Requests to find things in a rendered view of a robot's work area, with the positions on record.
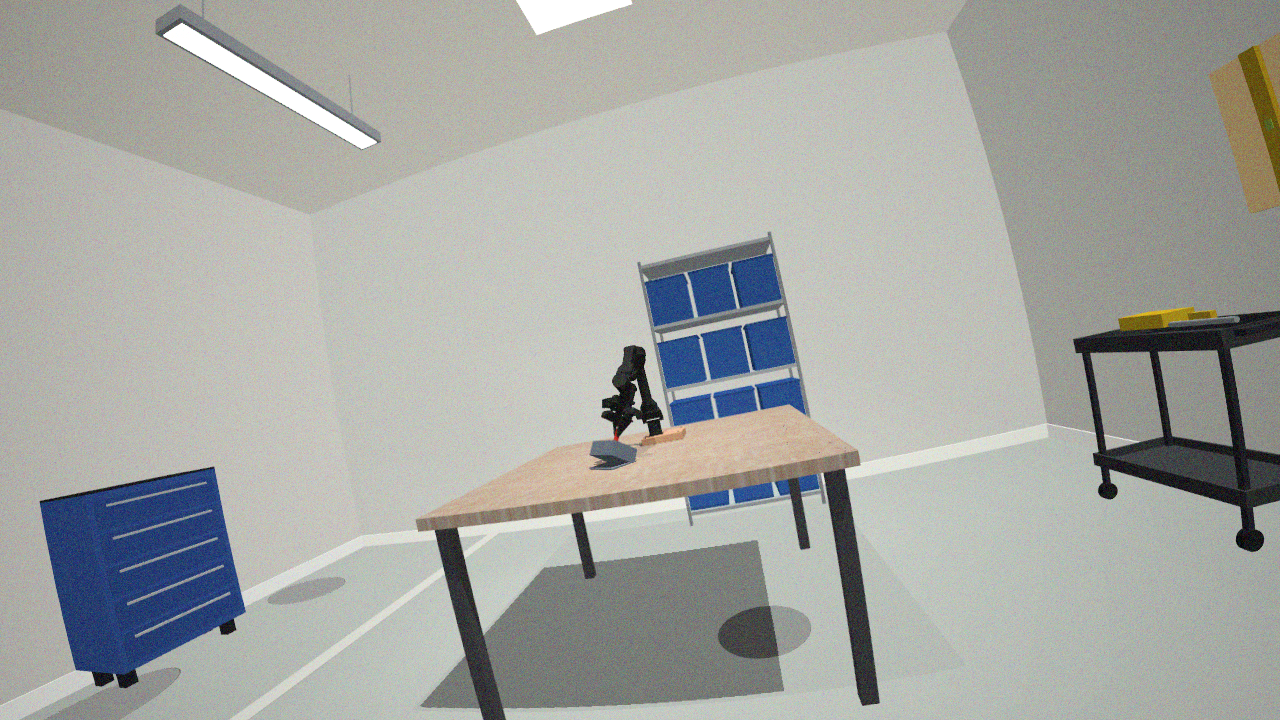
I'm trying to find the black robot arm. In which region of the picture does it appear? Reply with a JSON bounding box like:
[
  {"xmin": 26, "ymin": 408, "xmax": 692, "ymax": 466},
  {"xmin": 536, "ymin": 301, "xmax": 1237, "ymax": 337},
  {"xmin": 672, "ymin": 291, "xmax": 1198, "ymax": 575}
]
[{"xmin": 602, "ymin": 345, "xmax": 664, "ymax": 437}]

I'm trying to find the grey sloped panel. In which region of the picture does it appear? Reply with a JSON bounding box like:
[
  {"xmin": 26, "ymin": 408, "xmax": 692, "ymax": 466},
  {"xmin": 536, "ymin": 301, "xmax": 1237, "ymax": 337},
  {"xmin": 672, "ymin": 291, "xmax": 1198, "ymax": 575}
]
[{"xmin": 589, "ymin": 439, "xmax": 637, "ymax": 470}]

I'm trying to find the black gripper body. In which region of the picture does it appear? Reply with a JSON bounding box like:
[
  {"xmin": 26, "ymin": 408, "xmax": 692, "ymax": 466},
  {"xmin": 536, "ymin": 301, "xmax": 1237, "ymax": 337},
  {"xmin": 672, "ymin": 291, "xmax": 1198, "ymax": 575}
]
[{"xmin": 602, "ymin": 395, "xmax": 643, "ymax": 421}]

